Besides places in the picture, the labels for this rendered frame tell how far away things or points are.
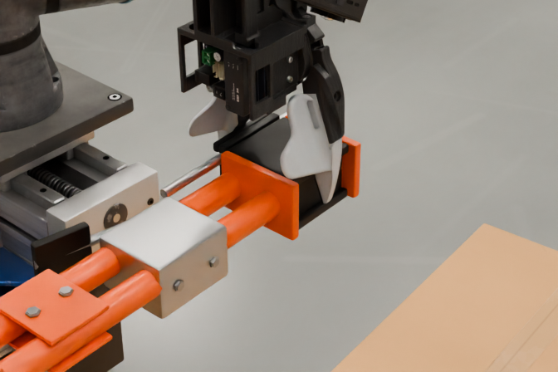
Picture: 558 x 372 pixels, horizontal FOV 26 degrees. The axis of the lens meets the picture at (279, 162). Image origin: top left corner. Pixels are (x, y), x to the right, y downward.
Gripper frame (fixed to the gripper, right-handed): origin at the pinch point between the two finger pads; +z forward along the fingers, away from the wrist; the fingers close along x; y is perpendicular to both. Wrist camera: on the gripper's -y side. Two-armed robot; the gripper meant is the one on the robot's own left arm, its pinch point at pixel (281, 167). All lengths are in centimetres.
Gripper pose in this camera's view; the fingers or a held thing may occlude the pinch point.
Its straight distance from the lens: 96.0
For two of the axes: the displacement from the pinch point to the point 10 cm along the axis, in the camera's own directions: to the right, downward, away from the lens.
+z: 0.1, 8.5, 5.2
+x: 7.7, 3.3, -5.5
